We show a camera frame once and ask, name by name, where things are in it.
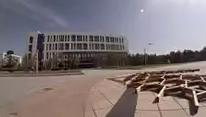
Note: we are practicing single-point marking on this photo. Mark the large white grid-window building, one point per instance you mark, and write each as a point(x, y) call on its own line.
point(80, 45)

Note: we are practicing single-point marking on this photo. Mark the street lamp pole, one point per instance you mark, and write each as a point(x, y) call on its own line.
point(144, 56)

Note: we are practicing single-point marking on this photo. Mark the low raised planter bed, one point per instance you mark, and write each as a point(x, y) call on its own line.
point(35, 73)

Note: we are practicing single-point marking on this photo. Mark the low wooden lattice structure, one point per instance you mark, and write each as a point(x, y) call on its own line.
point(172, 83)

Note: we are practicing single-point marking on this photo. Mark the row of dark trees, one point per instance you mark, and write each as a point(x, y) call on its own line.
point(177, 56)

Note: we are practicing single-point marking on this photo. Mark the small white building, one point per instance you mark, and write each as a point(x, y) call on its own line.
point(11, 60)

